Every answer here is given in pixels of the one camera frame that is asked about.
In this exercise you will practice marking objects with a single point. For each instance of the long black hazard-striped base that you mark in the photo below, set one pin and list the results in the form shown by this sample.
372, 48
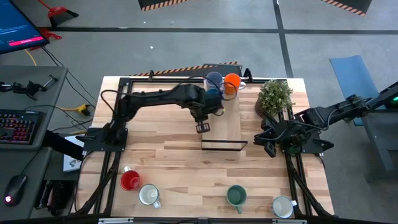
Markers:
199, 70

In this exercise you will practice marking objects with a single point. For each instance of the black clamp tool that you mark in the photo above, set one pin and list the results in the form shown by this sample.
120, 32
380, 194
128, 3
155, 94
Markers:
29, 88

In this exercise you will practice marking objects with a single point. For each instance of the red dustpan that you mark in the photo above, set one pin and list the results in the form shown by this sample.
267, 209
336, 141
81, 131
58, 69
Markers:
51, 35

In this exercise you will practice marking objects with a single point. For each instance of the grey stand with green light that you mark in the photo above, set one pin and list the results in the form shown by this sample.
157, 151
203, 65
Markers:
379, 130

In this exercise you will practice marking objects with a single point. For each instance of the white patterned mug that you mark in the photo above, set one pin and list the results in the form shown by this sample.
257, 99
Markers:
282, 207

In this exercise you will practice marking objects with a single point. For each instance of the black computer mouse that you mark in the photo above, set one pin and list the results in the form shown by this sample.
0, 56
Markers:
15, 189

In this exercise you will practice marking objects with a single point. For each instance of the black aluminium table frame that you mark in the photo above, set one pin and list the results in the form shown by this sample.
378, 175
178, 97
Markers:
155, 80

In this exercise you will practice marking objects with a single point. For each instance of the green plant in ribbed pot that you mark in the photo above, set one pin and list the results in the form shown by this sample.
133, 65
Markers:
275, 93

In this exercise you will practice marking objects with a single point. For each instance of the wooden tray board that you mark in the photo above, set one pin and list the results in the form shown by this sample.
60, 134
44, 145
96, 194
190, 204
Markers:
227, 124

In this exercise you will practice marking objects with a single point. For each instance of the dark blue mug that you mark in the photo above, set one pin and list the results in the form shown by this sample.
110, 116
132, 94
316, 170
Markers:
214, 92

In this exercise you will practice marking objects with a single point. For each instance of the silver metal bracket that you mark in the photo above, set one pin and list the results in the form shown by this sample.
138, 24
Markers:
289, 221
115, 221

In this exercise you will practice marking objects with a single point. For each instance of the white printed box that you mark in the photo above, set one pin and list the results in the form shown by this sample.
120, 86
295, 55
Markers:
71, 163

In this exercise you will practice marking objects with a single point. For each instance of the backlit keyboard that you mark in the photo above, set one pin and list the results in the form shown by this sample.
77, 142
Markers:
18, 127

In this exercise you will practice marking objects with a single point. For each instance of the computer monitor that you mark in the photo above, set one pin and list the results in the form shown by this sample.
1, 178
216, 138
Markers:
18, 28

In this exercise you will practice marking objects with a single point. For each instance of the grey desk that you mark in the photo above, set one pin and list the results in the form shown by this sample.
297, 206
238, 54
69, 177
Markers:
28, 161

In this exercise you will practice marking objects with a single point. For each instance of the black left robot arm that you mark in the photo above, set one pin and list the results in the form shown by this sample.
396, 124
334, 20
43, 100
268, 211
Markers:
155, 98

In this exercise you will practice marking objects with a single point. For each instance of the black angled bar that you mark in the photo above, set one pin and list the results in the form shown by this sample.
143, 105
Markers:
62, 144

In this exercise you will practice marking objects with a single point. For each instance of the metal rod with black ends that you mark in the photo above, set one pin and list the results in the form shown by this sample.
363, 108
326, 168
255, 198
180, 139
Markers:
49, 81

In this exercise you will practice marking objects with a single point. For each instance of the white grey mug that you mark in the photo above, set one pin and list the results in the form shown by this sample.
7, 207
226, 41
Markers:
148, 195

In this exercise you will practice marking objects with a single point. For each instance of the red and black broom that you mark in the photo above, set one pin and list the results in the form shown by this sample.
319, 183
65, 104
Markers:
62, 15

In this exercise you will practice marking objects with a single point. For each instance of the orange mug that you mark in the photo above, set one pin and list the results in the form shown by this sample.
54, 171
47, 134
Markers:
231, 82

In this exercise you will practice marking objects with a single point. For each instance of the blue floor mat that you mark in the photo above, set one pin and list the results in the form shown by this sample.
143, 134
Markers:
354, 77

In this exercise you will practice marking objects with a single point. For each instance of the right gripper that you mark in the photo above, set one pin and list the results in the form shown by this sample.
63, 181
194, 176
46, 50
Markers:
280, 132

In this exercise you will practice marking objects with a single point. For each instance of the red mug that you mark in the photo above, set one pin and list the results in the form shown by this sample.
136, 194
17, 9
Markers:
130, 181

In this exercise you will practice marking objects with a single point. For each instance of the black table clamp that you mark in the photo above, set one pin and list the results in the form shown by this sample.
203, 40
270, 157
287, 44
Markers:
151, 74
247, 74

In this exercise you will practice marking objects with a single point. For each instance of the black equipment bundle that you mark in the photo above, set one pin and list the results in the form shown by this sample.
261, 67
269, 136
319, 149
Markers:
56, 196

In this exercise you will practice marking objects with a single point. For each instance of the black platform with hazard stripes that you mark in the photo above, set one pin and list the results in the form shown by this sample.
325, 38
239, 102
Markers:
354, 4
155, 2

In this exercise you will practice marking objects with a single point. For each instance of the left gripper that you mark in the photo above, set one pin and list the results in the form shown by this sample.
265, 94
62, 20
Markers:
211, 104

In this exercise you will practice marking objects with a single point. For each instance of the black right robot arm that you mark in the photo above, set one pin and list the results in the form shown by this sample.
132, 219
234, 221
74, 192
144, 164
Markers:
326, 115

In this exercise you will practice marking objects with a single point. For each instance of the green mug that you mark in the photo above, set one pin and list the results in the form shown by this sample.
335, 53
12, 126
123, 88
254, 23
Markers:
235, 196

